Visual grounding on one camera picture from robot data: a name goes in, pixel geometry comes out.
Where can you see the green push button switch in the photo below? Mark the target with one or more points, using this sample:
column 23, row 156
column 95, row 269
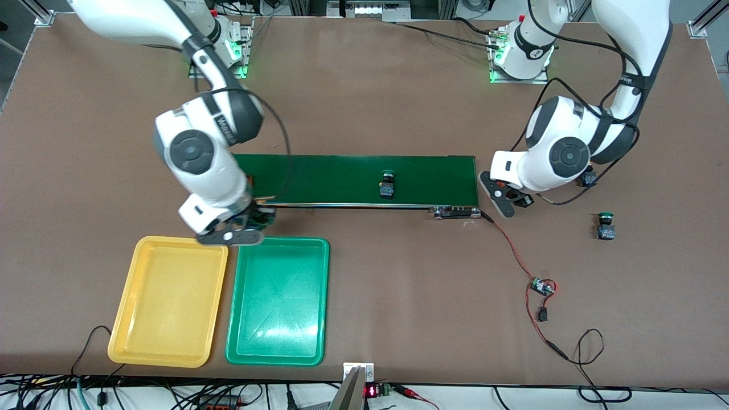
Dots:
column 606, row 232
column 388, row 188

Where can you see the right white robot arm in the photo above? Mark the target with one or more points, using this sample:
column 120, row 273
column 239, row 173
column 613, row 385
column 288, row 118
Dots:
column 205, row 165

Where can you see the grey metal mount bracket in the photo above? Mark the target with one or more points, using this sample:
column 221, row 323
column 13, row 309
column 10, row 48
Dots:
column 347, row 393

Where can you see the black power strip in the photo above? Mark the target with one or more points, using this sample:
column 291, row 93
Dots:
column 219, row 405

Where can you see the white light fixture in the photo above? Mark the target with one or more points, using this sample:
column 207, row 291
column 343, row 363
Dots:
column 370, row 10

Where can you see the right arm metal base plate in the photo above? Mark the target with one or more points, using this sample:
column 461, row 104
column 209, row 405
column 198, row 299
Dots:
column 246, row 51

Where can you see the red LED display module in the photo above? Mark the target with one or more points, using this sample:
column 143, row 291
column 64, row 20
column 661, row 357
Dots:
column 370, row 392

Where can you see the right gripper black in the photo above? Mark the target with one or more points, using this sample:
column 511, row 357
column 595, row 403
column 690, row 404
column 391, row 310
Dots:
column 262, row 216

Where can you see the green plastic tray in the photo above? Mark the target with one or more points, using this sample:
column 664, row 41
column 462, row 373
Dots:
column 279, row 296

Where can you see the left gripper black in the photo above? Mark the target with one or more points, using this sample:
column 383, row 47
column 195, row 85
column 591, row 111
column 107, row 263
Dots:
column 587, row 179

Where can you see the aluminium frame profile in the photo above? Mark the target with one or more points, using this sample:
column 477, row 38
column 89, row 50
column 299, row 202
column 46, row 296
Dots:
column 697, row 27
column 44, row 18

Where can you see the red clip lead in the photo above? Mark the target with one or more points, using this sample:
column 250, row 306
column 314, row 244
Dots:
column 407, row 390

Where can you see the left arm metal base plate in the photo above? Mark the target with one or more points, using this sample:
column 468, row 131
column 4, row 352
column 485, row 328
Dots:
column 518, row 81

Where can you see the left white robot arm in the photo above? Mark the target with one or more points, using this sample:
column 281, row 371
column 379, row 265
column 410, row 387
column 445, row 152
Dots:
column 558, row 156

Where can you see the yellow plastic tray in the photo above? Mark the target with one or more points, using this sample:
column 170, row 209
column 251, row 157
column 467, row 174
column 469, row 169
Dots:
column 171, row 302

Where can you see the small circuit board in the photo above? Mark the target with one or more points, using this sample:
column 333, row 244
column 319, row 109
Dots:
column 541, row 286

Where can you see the green conveyor belt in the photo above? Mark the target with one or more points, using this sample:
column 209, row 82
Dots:
column 342, row 179

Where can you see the green terminal block module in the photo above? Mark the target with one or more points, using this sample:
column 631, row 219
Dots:
column 384, row 390

